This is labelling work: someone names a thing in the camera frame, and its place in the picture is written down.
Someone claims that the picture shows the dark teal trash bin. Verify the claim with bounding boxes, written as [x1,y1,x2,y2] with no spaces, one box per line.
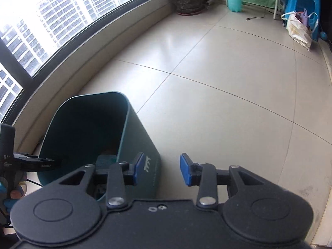
[38,92,161,199]

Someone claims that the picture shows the white tote bag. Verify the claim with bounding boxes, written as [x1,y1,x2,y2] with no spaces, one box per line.
[281,9,319,51]

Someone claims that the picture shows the black power cable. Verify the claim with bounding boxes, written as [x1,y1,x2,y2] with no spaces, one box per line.
[246,4,268,22]

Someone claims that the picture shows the black window frame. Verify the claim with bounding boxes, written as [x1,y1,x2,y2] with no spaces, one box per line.
[1,0,149,124]

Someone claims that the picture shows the blue plastic stool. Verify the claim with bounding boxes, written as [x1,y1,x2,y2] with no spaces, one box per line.
[285,0,321,42]

